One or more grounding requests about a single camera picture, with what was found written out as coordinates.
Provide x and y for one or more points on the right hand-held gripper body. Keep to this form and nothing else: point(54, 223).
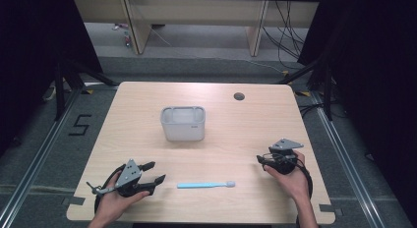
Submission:
point(282, 157)

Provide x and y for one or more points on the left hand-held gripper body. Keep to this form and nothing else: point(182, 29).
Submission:
point(128, 175)

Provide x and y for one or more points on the person's right hand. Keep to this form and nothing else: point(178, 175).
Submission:
point(293, 183)

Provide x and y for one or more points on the person's left hand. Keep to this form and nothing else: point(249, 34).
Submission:
point(109, 203)

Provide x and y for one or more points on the light blue toothbrush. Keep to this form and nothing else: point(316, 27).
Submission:
point(205, 185)

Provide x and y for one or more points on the white plastic toothbrush holder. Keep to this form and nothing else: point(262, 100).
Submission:
point(183, 124)

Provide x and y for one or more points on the black tape strip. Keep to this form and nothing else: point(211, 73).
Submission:
point(73, 200)
point(329, 209)

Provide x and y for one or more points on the yellow floor tape piece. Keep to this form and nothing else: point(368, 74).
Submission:
point(87, 91)
point(303, 93)

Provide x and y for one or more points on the black metal stand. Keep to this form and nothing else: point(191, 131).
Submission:
point(327, 90)
point(59, 90)

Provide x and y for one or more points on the black curtain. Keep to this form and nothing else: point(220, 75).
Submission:
point(377, 74)
point(36, 57)

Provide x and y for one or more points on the small coloured floor clutter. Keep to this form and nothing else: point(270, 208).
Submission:
point(126, 38)

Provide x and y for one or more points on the light wooden background desk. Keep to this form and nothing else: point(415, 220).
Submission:
point(196, 11)

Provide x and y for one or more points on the metal floor rail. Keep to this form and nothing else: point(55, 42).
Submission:
point(347, 156)
point(36, 159)

